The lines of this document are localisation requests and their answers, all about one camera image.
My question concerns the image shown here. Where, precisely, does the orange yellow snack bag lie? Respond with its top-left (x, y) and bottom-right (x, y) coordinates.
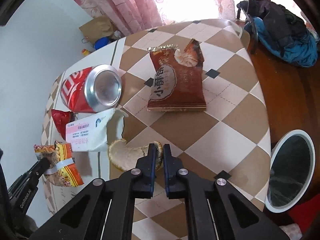
top-left (34, 140), bottom-right (84, 187)

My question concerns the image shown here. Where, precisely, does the small red snack wrapper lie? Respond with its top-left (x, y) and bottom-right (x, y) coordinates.
top-left (51, 109), bottom-right (75, 140)

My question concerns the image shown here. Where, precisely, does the brown snack bag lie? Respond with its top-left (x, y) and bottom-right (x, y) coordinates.
top-left (147, 39), bottom-right (207, 112)

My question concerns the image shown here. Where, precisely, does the white round trash bin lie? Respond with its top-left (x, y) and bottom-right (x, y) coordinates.
top-left (265, 129), bottom-right (316, 213)

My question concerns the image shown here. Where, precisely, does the checkered brown white blanket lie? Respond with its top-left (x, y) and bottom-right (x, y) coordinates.
top-left (41, 18), bottom-right (272, 240)

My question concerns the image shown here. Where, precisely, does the red cloth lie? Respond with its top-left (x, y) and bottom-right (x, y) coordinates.
top-left (288, 197), bottom-right (319, 233)

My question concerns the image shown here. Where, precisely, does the red soda can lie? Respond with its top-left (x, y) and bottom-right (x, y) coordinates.
top-left (60, 64), bottom-right (121, 113)

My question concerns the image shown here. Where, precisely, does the blue lid container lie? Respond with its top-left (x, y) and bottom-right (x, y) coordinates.
top-left (94, 37), bottom-right (110, 50)

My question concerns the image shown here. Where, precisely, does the brown paper bag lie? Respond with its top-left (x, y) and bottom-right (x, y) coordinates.
top-left (79, 15), bottom-right (116, 44)

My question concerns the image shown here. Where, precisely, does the black clothes rack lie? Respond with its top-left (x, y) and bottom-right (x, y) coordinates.
top-left (236, 0), bottom-right (259, 54)

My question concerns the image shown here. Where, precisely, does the dark jacket on pile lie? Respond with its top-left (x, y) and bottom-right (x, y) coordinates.
top-left (236, 0), bottom-right (307, 47)

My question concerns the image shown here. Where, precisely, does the pink curtain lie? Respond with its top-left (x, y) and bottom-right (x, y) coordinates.
top-left (73, 0), bottom-right (235, 35)

